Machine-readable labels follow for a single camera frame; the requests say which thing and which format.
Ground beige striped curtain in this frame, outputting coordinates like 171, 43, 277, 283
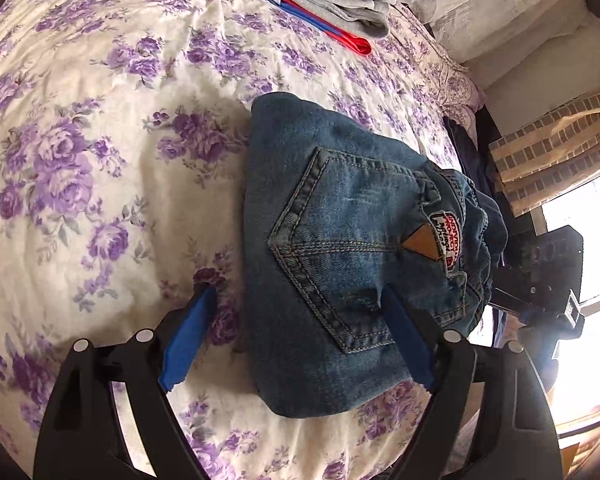
487, 90, 600, 216

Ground dark navy pants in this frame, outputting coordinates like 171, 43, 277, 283
442, 115, 511, 241

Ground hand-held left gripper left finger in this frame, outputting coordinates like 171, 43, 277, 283
32, 287, 220, 480

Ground folded red blue garment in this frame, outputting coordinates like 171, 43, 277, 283
264, 0, 373, 56

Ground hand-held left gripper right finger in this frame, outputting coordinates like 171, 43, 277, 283
380, 285, 565, 480

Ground blue denim pants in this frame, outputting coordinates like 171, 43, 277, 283
245, 91, 510, 418

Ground purple floral bedsheet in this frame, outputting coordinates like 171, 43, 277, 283
0, 0, 487, 480

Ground white lace cover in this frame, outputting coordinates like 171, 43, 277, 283
405, 0, 596, 63

